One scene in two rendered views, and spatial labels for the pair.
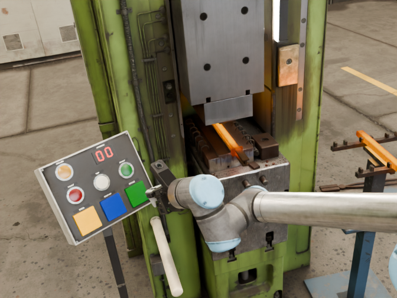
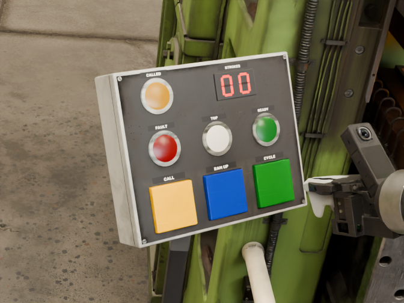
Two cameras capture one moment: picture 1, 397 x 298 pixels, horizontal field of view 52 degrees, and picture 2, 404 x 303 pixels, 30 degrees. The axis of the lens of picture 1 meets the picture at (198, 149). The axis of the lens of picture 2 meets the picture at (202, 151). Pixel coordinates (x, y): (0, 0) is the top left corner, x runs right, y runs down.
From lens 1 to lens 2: 0.34 m
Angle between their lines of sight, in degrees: 3
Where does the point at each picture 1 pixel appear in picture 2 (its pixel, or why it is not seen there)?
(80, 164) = (189, 89)
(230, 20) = not seen: outside the picture
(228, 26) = not seen: outside the picture
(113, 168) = (243, 118)
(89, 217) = (179, 199)
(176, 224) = (288, 269)
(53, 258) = (9, 268)
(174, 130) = (355, 82)
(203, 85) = not seen: outside the picture
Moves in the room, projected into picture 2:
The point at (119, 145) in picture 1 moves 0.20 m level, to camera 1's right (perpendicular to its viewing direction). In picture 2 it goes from (266, 77) to (380, 97)
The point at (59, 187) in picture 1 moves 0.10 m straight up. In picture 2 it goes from (140, 122) to (145, 65)
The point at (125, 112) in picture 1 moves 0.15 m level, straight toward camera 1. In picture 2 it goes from (278, 19) to (288, 50)
